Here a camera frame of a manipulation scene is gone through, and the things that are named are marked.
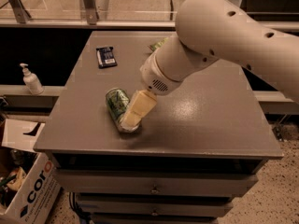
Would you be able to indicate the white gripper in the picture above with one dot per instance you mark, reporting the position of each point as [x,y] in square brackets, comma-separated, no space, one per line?
[154,76]

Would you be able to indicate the green soda can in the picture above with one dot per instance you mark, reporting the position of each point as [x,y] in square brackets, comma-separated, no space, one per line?
[117,102]

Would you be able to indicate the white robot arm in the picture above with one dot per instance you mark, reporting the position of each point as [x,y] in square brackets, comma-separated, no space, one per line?
[207,31]

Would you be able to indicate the green chip bag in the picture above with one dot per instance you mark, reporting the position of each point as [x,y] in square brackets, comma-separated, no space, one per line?
[158,44]

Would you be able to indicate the dark blue snack packet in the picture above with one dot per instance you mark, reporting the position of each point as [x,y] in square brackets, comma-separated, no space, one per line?
[105,57]

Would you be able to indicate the grey drawer cabinet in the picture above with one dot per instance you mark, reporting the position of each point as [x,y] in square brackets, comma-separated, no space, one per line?
[199,148]

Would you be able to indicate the white pump dispenser bottle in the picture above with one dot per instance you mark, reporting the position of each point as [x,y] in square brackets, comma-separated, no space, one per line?
[31,80]

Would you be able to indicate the metal window railing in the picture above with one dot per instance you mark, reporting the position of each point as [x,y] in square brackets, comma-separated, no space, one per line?
[90,14]

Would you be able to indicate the white cardboard box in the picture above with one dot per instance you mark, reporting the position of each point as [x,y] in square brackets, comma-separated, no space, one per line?
[38,191]

